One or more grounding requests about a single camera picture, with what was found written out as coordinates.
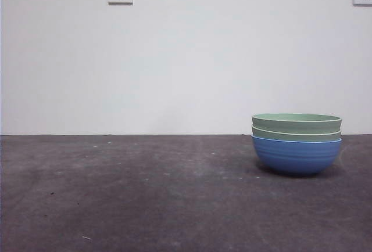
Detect pale green bowl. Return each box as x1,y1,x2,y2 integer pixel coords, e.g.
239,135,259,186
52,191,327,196
251,113,343,135
251,125,342,143

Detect blue ribbed bowl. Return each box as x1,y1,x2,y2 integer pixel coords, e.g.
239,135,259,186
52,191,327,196
251,134,342,177

